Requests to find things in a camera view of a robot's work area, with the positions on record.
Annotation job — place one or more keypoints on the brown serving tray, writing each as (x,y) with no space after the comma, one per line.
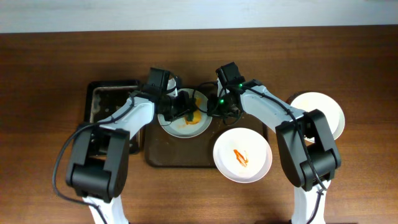
(164,150)

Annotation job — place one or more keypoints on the black soapy water tray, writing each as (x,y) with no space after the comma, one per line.
(103,98)

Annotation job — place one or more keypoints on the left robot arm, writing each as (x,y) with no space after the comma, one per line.
(98,165)

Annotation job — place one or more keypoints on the green orange sponge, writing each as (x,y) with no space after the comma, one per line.
(195,117)

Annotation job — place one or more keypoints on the light blue plate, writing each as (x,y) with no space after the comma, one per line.
(180,128)

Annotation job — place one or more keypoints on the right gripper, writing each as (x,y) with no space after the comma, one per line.
(212,106)

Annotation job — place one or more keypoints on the cream white plate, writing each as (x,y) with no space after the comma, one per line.
(311,100)

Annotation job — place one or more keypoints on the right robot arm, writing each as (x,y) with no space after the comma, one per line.
(308,152)

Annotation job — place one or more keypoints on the pinkish white plate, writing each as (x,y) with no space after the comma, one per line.
(242,155)

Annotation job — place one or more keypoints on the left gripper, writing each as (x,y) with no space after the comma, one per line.
(185,106)

